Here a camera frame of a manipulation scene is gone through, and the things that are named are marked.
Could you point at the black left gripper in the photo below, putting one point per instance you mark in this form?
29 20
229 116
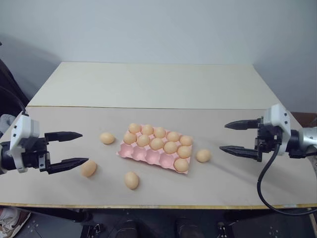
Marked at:
32 153

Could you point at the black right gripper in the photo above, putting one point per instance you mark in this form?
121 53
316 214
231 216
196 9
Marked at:
268 138

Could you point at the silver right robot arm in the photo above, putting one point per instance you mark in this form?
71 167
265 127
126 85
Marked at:
308 138

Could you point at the pink egg tray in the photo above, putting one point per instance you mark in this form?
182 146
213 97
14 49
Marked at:
146 158

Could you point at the brown egg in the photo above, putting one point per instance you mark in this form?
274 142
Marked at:
131 180
147 129
203 155
184 151
170 147
173 136
156 143
143 140
186 140
130 138
135 128
181 165
159 132
107 138
88 168

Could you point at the grey rounded object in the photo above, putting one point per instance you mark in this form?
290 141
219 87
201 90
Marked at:
6 122

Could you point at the white sneaker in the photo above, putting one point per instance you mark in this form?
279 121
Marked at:
11 221

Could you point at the dark rounded shape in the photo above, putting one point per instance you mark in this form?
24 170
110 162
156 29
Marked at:
185 228
128 229

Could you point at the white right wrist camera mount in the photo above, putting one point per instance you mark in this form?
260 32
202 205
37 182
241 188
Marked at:
276 116

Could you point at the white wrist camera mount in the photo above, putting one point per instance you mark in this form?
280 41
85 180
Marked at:
276 116
26 126

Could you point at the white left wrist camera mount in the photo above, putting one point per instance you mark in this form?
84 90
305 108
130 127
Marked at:
26 126

